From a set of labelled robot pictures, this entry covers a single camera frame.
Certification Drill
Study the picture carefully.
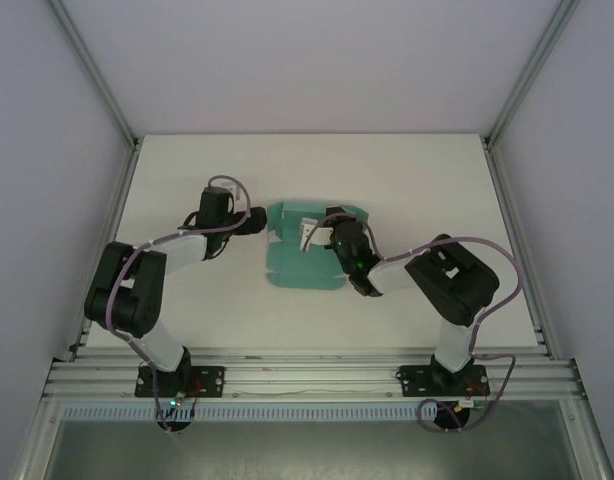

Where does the teal green cloth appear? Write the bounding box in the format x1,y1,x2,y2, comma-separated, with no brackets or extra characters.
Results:
264,199,371,292

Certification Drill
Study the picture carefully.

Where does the grey metal sheet panel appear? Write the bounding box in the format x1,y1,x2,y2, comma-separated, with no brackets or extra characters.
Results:
39,418,606,480

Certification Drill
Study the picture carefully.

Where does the aluminium table side rail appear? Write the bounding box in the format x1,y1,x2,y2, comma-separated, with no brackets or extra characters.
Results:
481,139,559,361
67,142,141,361

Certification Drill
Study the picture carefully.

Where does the aluminium mounting rail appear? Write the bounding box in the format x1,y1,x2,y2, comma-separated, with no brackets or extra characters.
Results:
42,348,586,402

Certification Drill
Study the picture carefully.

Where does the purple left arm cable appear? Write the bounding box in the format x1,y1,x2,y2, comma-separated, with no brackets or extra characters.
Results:
106,174,253,434

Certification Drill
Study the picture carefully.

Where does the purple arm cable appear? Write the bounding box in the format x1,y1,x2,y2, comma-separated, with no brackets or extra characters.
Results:
106,174,253,434
359,219,524,434

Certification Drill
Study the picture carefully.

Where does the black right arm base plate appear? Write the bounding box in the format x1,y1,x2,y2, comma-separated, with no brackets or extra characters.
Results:
397,364,489,399

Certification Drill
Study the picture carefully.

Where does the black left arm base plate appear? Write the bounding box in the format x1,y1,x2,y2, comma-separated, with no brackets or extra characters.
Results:
134,365,226,399

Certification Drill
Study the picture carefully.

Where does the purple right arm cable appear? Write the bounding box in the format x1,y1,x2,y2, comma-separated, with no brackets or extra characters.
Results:
359,219,524,434

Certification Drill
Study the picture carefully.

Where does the perforated light cable duct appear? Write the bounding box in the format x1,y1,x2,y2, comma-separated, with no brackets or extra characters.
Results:
60,405,439,422

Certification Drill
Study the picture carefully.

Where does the aluminium frame post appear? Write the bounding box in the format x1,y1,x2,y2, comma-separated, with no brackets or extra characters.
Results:
484,0,584,149
50,0,140,149

